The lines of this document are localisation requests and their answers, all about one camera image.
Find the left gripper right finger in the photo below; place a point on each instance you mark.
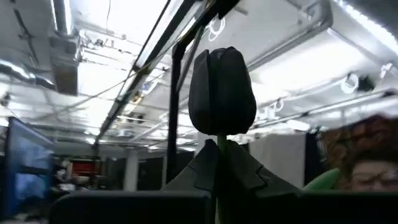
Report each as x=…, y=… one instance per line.
x=295, y=208

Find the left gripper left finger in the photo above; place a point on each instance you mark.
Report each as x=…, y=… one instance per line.
x=140, y=208

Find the black artificial tulip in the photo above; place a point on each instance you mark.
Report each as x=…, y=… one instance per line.
x=222, y=93

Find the person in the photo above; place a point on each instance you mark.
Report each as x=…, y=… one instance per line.
x=367, y=174

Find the blue glowing monitor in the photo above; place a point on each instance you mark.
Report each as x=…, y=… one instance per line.
x=29, y=168

